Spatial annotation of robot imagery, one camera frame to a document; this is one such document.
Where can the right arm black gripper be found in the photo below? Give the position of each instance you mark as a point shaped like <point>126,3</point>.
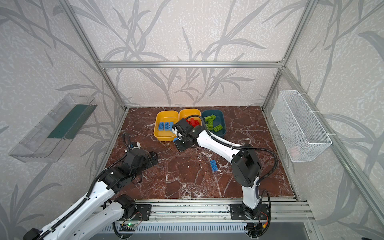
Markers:
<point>179,128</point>

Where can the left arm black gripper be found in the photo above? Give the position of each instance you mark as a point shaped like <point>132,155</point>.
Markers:
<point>151,158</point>

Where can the red brick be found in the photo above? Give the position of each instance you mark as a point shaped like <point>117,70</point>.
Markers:
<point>194,122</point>

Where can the blue brick studs up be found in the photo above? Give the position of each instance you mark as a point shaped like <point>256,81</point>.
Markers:
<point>170,126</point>

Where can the green brick underside up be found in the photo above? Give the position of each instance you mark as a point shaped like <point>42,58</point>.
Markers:
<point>210,124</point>

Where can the green brick bottom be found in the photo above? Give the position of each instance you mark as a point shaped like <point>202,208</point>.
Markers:
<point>217,128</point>

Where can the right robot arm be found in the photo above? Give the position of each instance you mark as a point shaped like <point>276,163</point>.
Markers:
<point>246,167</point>

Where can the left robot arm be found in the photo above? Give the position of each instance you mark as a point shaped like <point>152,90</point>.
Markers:
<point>78,222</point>

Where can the middle yellow plastic bin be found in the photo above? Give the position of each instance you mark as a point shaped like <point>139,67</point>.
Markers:
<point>183,114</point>

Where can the yellow plastic bin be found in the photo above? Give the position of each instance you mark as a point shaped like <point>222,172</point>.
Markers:
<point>165,116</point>
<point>183,114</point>

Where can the left yellow plastic bin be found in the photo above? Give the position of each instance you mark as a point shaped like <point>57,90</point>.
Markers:
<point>165,116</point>

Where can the teal plastic bin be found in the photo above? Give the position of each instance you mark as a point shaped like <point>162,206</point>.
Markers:
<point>219,120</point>

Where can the green circuit board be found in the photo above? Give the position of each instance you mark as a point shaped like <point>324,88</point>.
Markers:
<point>128,227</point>

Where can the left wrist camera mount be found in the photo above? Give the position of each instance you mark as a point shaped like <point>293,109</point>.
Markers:
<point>135,145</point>

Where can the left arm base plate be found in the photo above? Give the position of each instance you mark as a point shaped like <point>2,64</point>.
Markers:
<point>143,212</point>

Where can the clear plastic wall tray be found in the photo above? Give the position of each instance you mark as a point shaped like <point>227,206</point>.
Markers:
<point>50,138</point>

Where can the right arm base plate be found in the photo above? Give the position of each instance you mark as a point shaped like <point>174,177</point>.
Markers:
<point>242,212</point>

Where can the white wire mesh basket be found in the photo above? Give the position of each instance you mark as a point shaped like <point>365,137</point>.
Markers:
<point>301,132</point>

